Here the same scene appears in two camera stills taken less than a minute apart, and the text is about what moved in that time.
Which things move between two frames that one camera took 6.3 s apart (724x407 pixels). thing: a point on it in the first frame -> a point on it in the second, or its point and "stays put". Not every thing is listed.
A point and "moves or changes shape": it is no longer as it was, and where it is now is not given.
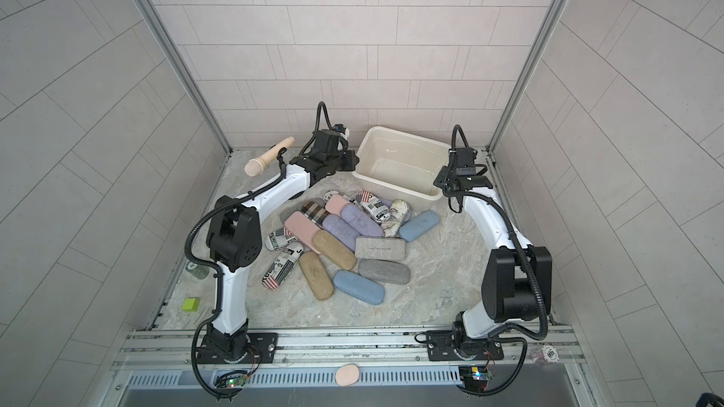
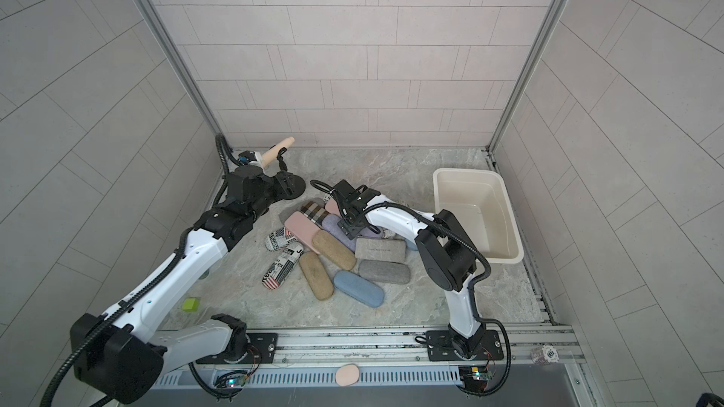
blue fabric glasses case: x=358 y=286 stays put
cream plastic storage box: x=395 y=165 moves or changes shape
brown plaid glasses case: x=314 y=212 stays put
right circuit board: x=473 y=375 stays put
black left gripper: x=351 y=160 -> x=282 y=185
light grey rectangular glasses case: x=375 y=248 stays put
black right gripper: x=444 y=175 -> x=348 y=226
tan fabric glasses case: x=334 y=249 stays put
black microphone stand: x=281 y=161 stays put
